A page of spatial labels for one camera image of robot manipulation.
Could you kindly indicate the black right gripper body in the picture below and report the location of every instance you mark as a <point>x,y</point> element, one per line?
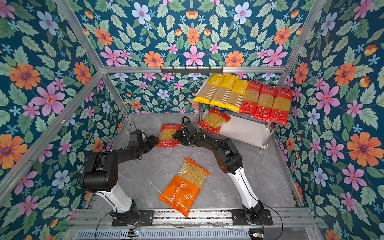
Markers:
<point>182,137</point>

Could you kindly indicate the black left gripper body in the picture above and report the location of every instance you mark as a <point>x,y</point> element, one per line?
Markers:
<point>147,144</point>

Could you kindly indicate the red fusilli pasta bag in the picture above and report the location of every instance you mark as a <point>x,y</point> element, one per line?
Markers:
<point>166,139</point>

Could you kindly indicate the yellow spaghetti bag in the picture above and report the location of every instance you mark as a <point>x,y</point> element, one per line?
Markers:
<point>224,90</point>
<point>207,92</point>
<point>237,95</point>

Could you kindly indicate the red spaghetti bag front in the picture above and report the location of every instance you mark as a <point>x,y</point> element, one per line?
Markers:
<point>250,101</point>

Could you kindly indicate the red spaghetti bag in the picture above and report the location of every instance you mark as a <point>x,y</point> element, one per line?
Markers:
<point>265,103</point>
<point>250,101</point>
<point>281,106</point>

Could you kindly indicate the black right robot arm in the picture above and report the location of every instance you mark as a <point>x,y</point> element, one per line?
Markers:
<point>230,162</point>

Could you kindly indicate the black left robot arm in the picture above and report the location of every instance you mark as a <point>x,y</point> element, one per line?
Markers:
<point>101,173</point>

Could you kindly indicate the white two-tier shelf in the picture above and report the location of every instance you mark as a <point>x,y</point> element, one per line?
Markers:
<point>245,128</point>

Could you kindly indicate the orange macaroni pasta bag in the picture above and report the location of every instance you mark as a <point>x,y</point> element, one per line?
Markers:
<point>185,187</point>

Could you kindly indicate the black hook rail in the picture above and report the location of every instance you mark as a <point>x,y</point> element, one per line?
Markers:
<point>191,70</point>

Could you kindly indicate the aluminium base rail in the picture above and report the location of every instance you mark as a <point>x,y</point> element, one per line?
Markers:
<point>201,224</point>

